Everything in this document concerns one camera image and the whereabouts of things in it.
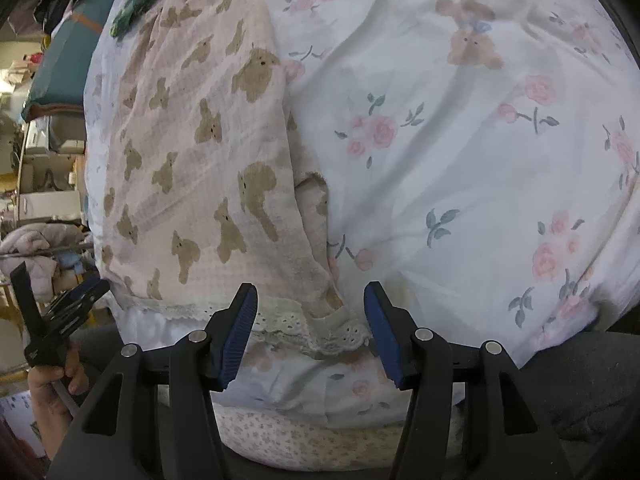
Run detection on pink bear print pants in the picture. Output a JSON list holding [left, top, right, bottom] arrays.
[[86, 0, 369, 359]]

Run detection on person's left hand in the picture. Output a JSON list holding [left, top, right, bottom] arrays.
[[27, 344, 89, 460]]

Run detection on pink puffer jacket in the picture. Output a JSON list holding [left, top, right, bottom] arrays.
[[1, 222, 92, 302]]

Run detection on floral white bed sheet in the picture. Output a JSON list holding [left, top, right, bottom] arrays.
[[108, 0, 639, 428]]

